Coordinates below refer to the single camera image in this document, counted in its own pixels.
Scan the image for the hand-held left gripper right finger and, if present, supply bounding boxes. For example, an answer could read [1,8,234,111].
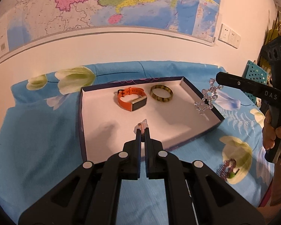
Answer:
[144,128,265,225]

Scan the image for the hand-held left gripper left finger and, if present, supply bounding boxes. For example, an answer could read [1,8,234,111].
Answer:
[18,128,142,225]

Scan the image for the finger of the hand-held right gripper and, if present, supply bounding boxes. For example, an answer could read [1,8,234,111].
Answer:
[215,71,281,104]

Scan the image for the pink ring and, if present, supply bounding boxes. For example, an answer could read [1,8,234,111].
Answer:
[134,118,148,136]

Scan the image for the clear crystal bead bracelet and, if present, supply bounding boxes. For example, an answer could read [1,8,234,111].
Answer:
[194,78,223,116]

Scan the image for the shallow white cardboard box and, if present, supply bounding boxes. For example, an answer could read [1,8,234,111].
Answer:
[79,76,225,162]

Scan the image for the purple bead bracelet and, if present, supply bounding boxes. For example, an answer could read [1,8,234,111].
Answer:
[217,159,239,181]

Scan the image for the person's right hand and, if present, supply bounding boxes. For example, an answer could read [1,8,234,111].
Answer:
[262,110,281,156]

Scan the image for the teal perforated basket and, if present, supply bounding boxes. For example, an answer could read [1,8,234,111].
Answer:
[243,60,271,106]

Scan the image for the hanging olive bag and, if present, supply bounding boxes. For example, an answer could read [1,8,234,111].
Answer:
[265,10,281,45]

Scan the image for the orange smartwatch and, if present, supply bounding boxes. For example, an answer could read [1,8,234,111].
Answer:
[117,87,147,112]

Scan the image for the tortoiseshell bangle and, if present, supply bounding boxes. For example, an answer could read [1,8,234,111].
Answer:
[150,85,174,103]

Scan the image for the blue floral bedsheet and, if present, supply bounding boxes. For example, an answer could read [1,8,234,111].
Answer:
[0,61,275,225]

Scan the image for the white wall outlet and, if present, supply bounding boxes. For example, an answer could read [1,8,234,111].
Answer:
[228,28,241,49]
[218,23,230,43]

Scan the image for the colourful wall map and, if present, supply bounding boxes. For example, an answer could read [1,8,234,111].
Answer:
[0,0,223,69]

